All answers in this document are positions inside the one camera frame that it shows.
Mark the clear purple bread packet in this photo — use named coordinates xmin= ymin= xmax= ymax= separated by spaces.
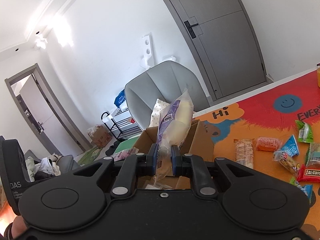
xmin=152 ymin=87 xmax=194 ymax=188

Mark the blue plastic bag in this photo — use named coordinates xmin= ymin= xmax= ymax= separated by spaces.
xmin=114 ymin=94 xmax=128 ymax=107

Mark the orange white snack packet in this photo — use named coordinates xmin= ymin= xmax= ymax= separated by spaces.
xmin=233 ymin=138 xmax=255 ymax=168

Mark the clear peanut packet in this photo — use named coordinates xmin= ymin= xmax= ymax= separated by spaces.
xmin=273 ymin=152 xmax=301 ymax=178

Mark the blue green snack packet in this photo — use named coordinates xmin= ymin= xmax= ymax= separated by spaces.
xmin=289 ymin=177 xmax=314 ymax=196

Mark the grey sofa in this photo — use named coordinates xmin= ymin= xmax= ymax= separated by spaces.
xmin=24 ymin=150 xmax=78 ymax=183

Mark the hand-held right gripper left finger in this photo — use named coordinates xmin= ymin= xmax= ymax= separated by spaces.
xmin=72 ymin=144 xmax=160 ymax=198

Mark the red snack packet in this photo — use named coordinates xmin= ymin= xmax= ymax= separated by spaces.
xmin=297 ymin=164 xmax=320 ymax=183

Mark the white patterned pillow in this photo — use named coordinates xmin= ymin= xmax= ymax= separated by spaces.
xmin=149 ymin=98 xmax=171 ymax=128

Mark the green cartoon floor rug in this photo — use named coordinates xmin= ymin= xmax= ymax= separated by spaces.
xmin=77 ymin=145 xmax=103 ymax=166

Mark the black metal shoe rack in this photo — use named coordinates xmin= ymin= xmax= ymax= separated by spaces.
xmin=101 ymin=107 xmax=143 ymax=141

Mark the white foam packing piece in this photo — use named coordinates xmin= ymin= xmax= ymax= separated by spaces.
xmin=139 ymin=32 xmax=177 ymax=69

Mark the pile of clothes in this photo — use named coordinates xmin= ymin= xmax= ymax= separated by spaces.
xmin=34 ymin=154 xmax=62 ymax=181

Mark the grey upholstered chair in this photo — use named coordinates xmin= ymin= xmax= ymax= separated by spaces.
xmin=124 ymin=60 xmax=210 ymax=131

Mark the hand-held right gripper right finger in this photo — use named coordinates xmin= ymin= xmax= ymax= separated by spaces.
xmin=171 ymin=145 xmax=253 ymax=197

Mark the person's left forearm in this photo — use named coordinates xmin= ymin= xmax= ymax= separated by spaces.
xmin=5 ymin=215 xmax=28 ymax=240

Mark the pink snack packet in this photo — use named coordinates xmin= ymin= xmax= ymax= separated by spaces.
xmin=112 ymin=147 xmax=139 ymax=162

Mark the black slipper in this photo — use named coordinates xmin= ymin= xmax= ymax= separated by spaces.
xmin=105 ymin=141 xmax=123 ymax=156

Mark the grey green snack packet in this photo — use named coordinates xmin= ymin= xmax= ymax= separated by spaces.
xmin=306 ymin=142 xmax=320 ymax=171

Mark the white interior door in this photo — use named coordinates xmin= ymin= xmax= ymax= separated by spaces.
xmin=19 ymin=74 xmax=66 ymax=151

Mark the grey room door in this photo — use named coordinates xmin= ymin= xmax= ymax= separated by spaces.
xmin=150 ymin=0 xmax=268 ymax=100

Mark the small printed cardboard box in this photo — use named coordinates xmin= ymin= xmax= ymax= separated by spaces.
xmin=87 ymin=125 xmax=113 ymax=148

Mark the black door handle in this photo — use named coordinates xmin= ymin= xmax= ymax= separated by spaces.
xmin=184 ymin=21 xmax=199 ymax=39

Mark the blue triangular snack packet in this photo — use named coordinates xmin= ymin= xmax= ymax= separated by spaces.
xmin=274 ymin=134 xmax=300 ymax=161

